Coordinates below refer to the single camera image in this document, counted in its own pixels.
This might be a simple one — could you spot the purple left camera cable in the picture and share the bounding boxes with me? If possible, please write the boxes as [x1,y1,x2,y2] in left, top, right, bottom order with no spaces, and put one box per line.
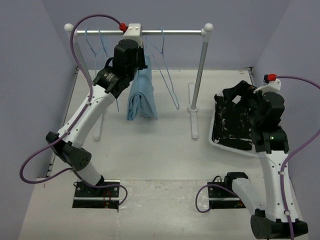
[19,14,128,207]

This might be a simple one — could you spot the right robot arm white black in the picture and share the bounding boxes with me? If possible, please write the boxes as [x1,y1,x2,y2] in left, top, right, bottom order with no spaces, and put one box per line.
[216,80,309,240]

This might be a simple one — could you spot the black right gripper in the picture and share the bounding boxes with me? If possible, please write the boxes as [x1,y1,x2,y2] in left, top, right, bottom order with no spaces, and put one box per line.
[223,80,264,125]

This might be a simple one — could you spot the aluminium rail right table edge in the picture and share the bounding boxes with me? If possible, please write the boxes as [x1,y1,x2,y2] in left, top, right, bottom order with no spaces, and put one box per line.
[245,66,255,85]

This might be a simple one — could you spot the white plastic basket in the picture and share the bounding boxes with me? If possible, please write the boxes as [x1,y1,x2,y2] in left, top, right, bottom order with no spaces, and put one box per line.
[208,109,261,158]

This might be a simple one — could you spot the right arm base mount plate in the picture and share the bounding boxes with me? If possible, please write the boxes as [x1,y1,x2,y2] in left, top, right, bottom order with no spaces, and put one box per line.
[207,186,246,210]

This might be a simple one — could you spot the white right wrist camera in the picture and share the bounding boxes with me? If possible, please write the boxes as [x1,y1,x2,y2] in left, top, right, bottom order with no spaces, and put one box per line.
[253,78,282,94]

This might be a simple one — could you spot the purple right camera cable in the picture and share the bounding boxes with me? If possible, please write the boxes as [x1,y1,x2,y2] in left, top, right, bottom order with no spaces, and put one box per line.
[195,74,320,240]

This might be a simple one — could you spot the purple camera cable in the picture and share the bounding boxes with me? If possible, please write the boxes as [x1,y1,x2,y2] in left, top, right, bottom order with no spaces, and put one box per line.
[195,74,320,240]
[19,14,128,207]

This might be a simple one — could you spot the light blue trousers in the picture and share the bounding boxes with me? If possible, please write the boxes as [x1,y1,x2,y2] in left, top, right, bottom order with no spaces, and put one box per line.
[126,55,158,121]

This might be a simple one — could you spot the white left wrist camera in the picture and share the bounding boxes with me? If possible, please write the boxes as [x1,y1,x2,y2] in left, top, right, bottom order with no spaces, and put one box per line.
[123,23,144,48]

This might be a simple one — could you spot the silver clothes rack with white feet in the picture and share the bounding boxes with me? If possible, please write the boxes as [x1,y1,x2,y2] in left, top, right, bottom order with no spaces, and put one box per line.
[64,23,215,141]

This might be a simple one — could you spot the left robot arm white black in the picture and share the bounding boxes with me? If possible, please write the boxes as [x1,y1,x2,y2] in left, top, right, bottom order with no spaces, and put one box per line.
[45,39,147,197]

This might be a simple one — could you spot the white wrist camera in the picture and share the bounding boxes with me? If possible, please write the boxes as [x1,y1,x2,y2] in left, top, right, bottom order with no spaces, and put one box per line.
[253,78,282,94]
[123,23,144,48]

